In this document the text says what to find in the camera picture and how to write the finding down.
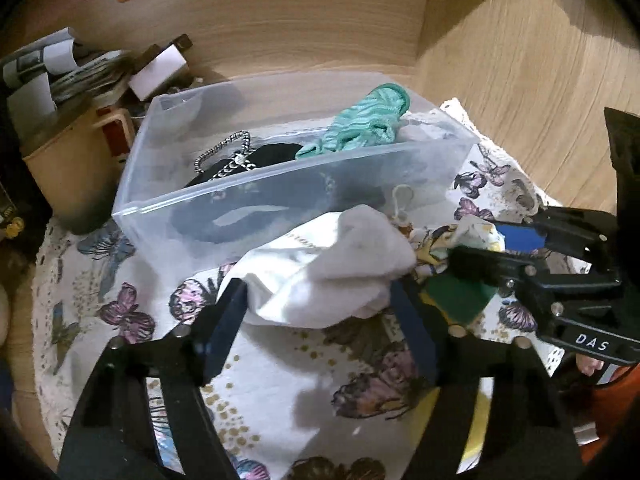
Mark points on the teal scrunchie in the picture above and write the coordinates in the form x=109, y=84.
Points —
x=372, y=121

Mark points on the yellow felt ball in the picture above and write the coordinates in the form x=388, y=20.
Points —
x=475, y=437

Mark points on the person's hand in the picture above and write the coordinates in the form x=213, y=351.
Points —
x=587, y=365

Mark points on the brown ceramic mug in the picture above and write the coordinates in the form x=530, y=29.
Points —
x=69, y=158

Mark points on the white small box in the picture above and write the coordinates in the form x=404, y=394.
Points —
x=157, y=74

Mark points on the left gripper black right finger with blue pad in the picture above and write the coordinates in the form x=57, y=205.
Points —
x=496, y=415

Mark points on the clear plastic bin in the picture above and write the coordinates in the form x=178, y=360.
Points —
x=191, y=130

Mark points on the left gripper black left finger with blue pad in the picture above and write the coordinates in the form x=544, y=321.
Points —
x=111, y=435

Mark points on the stack of papers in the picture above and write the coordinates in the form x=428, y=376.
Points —
x=37, y=78

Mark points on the yellow green sponge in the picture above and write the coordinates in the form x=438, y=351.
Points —
x=460, y=301

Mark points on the black headband in bin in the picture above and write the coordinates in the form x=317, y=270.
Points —
x=244, y=201

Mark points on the butterfly print cloth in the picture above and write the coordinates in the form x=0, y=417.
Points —
x=301, y=404

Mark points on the dark glass bottle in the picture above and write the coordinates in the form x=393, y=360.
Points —
x=25, y=213

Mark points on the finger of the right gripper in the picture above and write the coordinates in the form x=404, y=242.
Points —
x=583, y=234
x=496, y=269

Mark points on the patterned fabric piece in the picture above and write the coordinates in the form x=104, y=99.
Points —
x=432, y=246

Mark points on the white sock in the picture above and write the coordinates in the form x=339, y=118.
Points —
x=331, y=268

